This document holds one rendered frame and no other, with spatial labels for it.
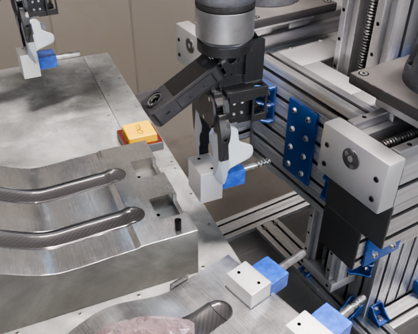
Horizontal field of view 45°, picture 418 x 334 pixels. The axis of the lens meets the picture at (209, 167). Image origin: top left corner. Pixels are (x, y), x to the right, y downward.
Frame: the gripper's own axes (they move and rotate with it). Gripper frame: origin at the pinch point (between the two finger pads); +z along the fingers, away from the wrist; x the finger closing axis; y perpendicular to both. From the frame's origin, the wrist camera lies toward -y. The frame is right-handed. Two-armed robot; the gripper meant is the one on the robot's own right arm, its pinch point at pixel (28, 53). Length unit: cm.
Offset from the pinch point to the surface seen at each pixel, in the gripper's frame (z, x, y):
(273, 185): 95, 34, 95
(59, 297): 11, -59, -10
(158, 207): 8, -51, 8
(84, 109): 14.9, -2.8, 9.4
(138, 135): 11.2, -25.3, 14.7
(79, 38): 50, 128, 40
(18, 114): 14.9, 1.9, -5.0
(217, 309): 10, -72, 8
